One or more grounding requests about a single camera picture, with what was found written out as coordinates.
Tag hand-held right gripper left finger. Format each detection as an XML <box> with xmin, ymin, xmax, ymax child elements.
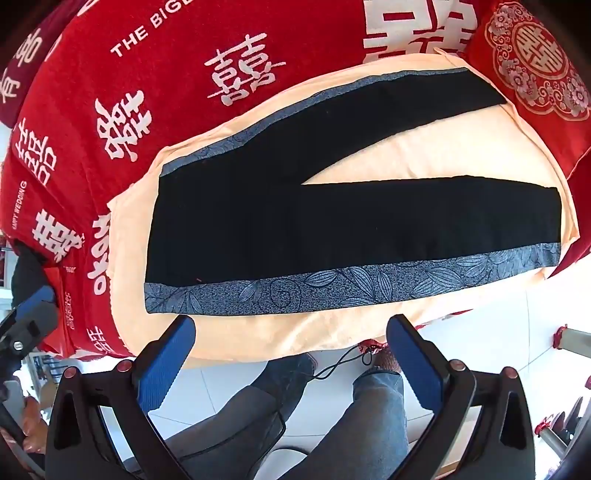
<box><xmin>46</xmin><ymin>315</ymin><xmax>199</xmax><ymax>480</ymax></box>

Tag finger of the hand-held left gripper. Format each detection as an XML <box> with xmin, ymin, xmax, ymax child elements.
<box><xmin>0</xmin><ymin>285</ymin><xmax>60</xmax><ymax>365</ymax></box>

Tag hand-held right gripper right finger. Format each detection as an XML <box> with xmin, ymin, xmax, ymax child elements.
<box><xmin>387</xmin><ymin>315</ymin><xmax>536</xmax><ymax>480</ymax></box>

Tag black pants with floral stripe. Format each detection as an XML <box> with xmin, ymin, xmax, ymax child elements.
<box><xmin>144</xmin><ymin>67</ymin><xmax>563</xmax><ymax>315</ymax></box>

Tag person's left hand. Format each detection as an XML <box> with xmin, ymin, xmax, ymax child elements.
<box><xmin>18</xmin><ymin>396</ymin><xmax>49</xmax><ymax>455</ymax></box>

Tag person's right leg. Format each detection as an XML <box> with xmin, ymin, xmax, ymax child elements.
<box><xmin>277</xmin><ymin>353</ymin><xmax>409</xmax><ymax>480</ymax></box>

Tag person's leg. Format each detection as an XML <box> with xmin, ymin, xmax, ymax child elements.
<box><xmin>277</xmin><ymin>353</ymin><xmax>409</xmax><ymax>480</ymax></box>
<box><xmin>152</xmin><ymin>353</ymin><xmax>319</xmax><ymax>480</ymax></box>

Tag person's legs in jeans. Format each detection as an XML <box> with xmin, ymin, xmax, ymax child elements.
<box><xmin>182</xmin><ymin>346</ymin><xmax>372</xmax><ymax>462</ymax></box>

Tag person's left leg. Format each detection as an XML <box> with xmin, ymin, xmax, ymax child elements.
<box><xmin>152</xmin><ymin>353</ymin><xmax>319</xmax><ymax>480</ymax></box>

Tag grey metal bar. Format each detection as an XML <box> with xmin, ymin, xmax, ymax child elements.
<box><xmin>551</xmin><ymin>324</ymin><xmax>591</xmax><ymax>358</ymax></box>

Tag cream cloth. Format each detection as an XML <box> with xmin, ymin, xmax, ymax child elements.
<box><xmin>107</xmin><ymin>53</ymin><xmax>580</xmax><ymax>370</ymax></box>

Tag dark red pillow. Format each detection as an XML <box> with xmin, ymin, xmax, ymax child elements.
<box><xmin>0</xmin><ymin>0</ymin><xmax>88</xmax><ymax>127</ymax></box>

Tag red printed blanket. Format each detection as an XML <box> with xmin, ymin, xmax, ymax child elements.
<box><xmin>0</xmin><ymin>0</ymin><xmax>591</xmax><ymax>365</ymax></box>

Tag grey metal frame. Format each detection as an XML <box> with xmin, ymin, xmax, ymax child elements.
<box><xmin>533</xmin><ymin>397</ymin><xmax>591</xmax><ymax>460</ymax></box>

